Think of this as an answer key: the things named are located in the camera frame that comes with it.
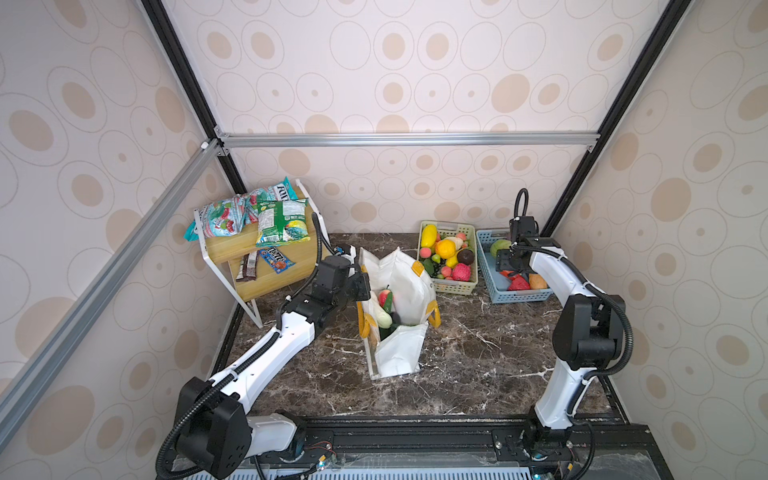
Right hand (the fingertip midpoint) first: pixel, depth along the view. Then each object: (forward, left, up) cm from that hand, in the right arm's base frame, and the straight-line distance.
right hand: (516, 260), depth 95 cm
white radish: (-18, +43, -4) cm, 47 cm away
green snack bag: (-6, +67, +24) cm, 71 cm away
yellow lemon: (+16, +26, -4) cm, 31 cm away
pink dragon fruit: (+2, +16, -8) cm, 18 cm away
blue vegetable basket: (+2, +2, -15) cm, 15 cm away
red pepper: (-2, -2, -9) cm, 9 cm away
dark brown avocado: (+6, +15, -4) cm, 16 cm away
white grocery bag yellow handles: (-13, +33, -4) cm, 36 cm away
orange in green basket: (+9, +21, -4) cm, 23 cm away
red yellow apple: (-10, +42, -6) cm, 44 cm away
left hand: (-13, +44, +11) cm, 47 cm away
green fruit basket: (+24, +17, -9) cm, 31 cm away
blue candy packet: (-3, +75, +6) cm, 75 cm away
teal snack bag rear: (+7, +71, +23) cm, 75 cm away
